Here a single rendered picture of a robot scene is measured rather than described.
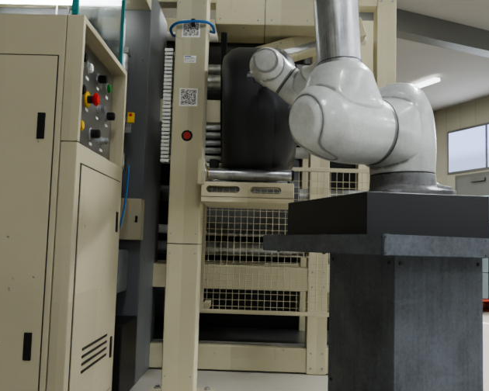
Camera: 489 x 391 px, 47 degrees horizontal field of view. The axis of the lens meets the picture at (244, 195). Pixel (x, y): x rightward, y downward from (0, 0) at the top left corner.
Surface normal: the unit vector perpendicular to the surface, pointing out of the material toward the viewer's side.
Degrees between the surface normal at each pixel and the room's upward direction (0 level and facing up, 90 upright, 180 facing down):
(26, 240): 90
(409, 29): 90
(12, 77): 90
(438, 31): 90
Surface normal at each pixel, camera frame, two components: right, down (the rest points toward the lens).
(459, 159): -0.91, -0.06
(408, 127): 0.53, -0.07
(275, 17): -0.02, -0.09
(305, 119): -0.81, 0.06
